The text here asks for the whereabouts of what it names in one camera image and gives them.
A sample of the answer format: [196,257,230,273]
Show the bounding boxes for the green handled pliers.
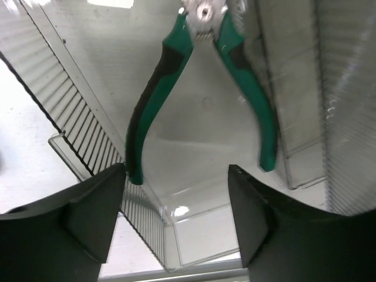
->
[125,0,280,186]

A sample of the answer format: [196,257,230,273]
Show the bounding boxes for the clear plastic organizer case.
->
[249,1,375,216]

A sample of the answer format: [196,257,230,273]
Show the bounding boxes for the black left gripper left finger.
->
[1,163,126,281]

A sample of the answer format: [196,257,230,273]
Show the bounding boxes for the smoky clear plastic drawer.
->
[0,0,328,274]

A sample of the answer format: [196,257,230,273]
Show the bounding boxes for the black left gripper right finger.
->
[227,164,375,281]

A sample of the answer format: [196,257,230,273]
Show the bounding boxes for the aluminium table rail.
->
[98,259,249,281]

